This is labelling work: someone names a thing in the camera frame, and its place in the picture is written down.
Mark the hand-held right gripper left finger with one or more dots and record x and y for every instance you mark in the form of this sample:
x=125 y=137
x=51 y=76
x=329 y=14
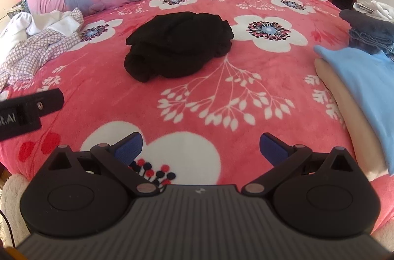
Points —
x=129 y=146

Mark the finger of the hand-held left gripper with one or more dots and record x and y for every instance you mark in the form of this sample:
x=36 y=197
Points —
x=46 y=101

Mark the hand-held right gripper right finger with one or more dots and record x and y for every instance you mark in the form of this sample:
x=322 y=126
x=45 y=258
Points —
x=272 y=149

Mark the black printed t-shirt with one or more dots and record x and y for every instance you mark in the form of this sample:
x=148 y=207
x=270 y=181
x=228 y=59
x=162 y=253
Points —
x=178 y=44

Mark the pile of white patterned clothes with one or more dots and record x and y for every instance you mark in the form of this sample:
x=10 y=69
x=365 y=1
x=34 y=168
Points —
x=40 y=47

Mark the dark grey folded clothes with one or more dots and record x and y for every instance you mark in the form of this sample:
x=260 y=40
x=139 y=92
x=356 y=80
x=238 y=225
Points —
x=372 y=38

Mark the pink floral blanket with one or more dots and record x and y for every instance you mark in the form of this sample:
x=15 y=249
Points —
x=123 y=106

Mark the person's cream fleece robe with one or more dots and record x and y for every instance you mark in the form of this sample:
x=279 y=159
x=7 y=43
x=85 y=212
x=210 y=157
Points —
x=12 y=201

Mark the white shirt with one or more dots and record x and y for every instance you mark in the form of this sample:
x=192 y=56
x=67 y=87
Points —
x=18 y=26

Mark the beige folded garment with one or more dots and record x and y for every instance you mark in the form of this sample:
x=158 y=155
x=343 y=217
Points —
x=354 y=131

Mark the grey patterned cloth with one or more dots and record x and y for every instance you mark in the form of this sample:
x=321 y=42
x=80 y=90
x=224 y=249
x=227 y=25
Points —
x=17 y=8

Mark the light blue folded garment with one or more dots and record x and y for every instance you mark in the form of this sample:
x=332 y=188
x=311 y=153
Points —
x=363 y=87

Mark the dark grey folded garment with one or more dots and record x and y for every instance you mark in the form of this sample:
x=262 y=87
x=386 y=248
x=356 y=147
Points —
x=366 y=18

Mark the white crumpled cloth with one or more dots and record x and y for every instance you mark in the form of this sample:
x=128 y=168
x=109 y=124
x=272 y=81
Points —
x=375 y=9

